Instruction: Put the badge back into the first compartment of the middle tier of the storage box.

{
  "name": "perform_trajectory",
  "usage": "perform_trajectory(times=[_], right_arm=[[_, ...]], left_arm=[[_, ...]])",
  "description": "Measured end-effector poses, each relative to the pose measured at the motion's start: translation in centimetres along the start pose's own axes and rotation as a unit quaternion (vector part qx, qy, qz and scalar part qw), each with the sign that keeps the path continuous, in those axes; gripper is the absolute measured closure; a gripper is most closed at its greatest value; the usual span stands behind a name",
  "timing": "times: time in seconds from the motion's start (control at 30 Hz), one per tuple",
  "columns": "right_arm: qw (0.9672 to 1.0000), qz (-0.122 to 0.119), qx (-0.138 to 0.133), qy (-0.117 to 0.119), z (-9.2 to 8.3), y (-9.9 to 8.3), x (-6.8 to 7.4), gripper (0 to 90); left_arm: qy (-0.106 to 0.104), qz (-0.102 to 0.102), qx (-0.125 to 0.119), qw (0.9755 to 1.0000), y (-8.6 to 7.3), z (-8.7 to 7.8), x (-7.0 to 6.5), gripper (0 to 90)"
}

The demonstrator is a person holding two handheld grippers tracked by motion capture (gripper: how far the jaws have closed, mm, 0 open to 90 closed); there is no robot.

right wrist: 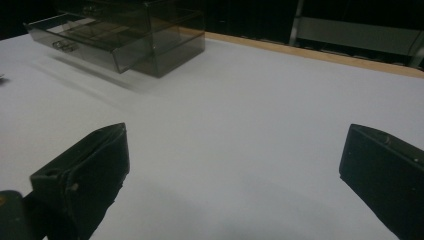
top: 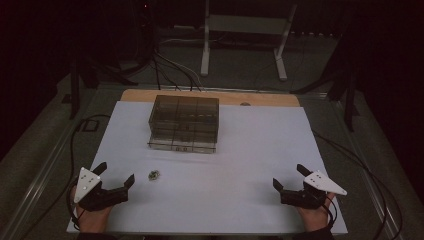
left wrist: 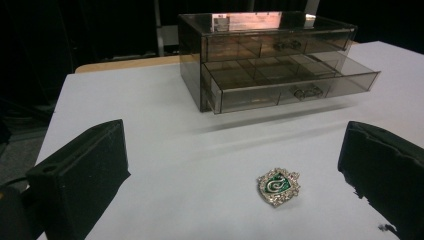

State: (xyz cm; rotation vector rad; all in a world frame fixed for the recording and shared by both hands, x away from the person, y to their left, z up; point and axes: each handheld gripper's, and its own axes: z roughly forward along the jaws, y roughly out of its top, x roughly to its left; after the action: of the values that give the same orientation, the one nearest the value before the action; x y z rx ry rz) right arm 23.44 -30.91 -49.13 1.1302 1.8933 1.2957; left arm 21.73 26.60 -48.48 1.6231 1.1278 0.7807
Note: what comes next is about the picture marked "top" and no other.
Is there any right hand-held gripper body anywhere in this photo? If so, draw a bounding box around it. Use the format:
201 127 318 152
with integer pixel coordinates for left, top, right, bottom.
280 170 348 210

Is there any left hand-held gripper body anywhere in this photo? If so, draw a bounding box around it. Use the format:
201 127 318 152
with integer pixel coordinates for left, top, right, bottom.
73 167 130 212

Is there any smoky transparent drawer organizer box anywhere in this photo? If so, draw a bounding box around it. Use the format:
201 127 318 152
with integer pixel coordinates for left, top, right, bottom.
147 94 220 155

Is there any person's left hand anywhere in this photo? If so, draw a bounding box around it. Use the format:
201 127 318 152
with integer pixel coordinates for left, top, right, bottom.
69 185 114 234

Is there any person's right hand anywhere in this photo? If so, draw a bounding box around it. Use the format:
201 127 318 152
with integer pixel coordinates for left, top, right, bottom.
297 191 336 233

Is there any white table mat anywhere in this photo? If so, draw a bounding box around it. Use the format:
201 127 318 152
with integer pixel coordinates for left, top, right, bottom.
66 100 349 235

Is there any black tripod stand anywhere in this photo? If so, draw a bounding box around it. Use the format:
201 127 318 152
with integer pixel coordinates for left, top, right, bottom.
61 39 139 120
289 19 368 133

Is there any white metal stand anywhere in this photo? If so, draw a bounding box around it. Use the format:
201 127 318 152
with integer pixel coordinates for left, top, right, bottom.
199 0 298 82

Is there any black cable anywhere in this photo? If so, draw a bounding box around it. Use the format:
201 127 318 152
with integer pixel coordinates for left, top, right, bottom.
19 114 112 240
311 129 404 240

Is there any bundle of floor cables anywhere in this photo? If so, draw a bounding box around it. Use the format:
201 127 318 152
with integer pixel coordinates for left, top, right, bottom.
146 36 208 92

